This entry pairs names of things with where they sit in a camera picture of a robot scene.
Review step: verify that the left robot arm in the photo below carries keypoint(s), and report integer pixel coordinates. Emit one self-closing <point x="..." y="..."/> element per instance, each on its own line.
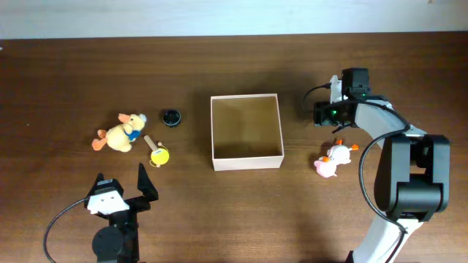
<point x="118" y="242"/>

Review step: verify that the yellow plush duck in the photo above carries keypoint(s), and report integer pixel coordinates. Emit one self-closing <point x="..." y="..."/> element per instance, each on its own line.
<point x="122" y="136"/>

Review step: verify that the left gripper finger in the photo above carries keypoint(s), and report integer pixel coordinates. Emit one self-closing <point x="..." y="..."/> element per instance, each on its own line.
<point x="145" y="186"/>
<point x="99" y="178"/>

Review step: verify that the white pink duck toy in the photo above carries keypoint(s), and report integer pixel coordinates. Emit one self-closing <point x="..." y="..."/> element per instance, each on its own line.
<point x="338" y="154"/>

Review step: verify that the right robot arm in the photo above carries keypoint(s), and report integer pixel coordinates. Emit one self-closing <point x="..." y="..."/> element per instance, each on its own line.
<point x="403" y="173"/>

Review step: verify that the white cardboard box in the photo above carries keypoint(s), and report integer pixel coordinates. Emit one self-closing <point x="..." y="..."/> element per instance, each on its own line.
<point x="246" y="132"/>

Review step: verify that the black round puck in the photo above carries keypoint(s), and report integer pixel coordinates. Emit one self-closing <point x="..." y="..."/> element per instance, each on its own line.
<point x="171" y="118"/>

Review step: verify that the yellow rattle drum toy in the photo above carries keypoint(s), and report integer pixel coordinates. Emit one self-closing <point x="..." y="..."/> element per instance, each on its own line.
<point x="159" y="153"/>

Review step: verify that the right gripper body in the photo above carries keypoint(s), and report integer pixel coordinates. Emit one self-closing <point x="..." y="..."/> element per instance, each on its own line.
<point x="328" y="112"/>

